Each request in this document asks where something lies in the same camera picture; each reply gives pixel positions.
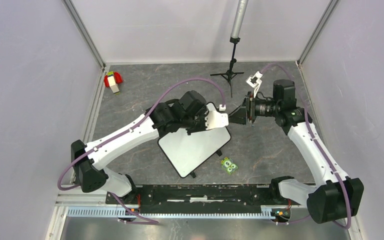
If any purple cable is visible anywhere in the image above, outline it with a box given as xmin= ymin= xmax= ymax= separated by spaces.
xmin=57 ymin=77 xmax=228 ymax=225
xmin=259 ymin=63 xmax=353 ymax=230

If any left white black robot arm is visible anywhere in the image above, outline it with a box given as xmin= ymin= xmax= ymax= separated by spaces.
xmin=70 ymin=90 xmax=217 ymax=204

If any aluminium frame rail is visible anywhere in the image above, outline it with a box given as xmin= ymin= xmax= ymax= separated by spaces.
xmin=45 ymin=184 xmax=363 ymax=240

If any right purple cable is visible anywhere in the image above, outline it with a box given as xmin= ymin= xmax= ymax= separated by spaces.
xmin=259 ymin=63 xmax=353 ymax=230

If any grey cylinder on stand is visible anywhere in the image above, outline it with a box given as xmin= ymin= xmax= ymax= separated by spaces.
xmin=230 ymin=0 xmax=249 ymax=40

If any white whiteboard black frame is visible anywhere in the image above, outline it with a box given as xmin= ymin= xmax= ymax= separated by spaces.
xmin=157 ymin=127 xmax=232 ymax=179

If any black tripod stand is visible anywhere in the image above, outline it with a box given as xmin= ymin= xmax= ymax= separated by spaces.
xmin=210 ymin=37 xmax=244 ymax=97

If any red multicolour toy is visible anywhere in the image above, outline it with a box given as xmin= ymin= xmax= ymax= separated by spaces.
xmin=104 ymin=71 xmax=123 ymax=94

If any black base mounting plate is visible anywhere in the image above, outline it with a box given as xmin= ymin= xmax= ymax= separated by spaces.
xmin=121 ymin=184 xmax=297 ymax=214

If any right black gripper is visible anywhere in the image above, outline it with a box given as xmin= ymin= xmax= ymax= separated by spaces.
xmin=228 ymin=91 xmax=280 ymax=126

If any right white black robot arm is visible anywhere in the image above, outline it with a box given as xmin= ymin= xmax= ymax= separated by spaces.
xmin=228 ymin=77 xmax=364 ymax=227

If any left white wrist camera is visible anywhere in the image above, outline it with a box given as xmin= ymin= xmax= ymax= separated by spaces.
xmin=204 ymin=102 xmax=229 ymax=130

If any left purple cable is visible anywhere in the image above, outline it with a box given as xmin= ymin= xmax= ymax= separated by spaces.
xmin=57 ymin=77 xmax=228 ymax=225

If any green toy block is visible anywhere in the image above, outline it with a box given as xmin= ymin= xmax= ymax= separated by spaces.
xmin=220 ymin=157 xmax=239 ymax=175

